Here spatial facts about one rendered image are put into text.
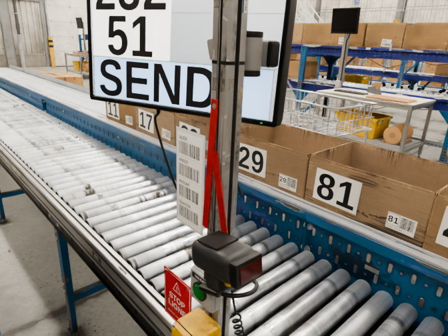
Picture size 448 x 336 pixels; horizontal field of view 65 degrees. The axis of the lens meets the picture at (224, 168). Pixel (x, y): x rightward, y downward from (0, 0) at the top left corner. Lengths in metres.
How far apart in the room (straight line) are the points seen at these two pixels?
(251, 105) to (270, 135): 0.98
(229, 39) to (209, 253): 0.33
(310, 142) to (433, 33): 4.41
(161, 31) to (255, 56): 0.26
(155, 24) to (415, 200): 0.80
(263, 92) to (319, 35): 5.95
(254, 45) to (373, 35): 5.57
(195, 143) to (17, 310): 1.82
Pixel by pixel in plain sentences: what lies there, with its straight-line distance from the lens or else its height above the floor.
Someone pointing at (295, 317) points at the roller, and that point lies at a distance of 0.99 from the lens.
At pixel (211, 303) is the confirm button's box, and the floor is 0.94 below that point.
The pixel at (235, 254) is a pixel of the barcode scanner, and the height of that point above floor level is 1.09.
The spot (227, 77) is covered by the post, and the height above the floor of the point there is 1.35.
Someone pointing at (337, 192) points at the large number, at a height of 0.96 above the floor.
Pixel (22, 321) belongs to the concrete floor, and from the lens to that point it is 2.23.
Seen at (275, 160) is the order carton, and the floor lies 0.99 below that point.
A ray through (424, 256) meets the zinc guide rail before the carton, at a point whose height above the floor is 0.89.
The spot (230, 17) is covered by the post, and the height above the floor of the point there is 1.43.
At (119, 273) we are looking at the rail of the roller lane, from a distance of 1.13.
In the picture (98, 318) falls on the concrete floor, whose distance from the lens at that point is 2.11.
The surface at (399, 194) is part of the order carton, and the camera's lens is 1.10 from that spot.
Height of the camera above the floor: 1.40
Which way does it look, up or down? 20 degrees down
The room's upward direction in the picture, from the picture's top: 2 degrees clockwise
